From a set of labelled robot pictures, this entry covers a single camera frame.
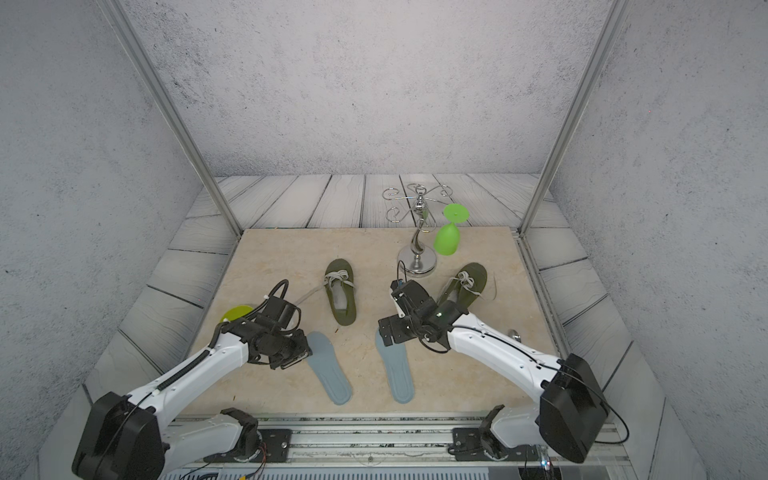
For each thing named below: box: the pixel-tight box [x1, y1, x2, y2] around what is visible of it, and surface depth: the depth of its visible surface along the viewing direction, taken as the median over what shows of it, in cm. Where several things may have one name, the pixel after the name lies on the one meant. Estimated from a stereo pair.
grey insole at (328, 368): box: [307, 331, 352, 405], surface depth 86 cm
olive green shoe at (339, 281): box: [324, 259, 356, 326], surface depth 98 cm
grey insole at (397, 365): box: [376, 328, 415, 404], surface depth 86 cm
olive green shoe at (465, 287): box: [437, 262, 488, 310], surface depth 100 cm
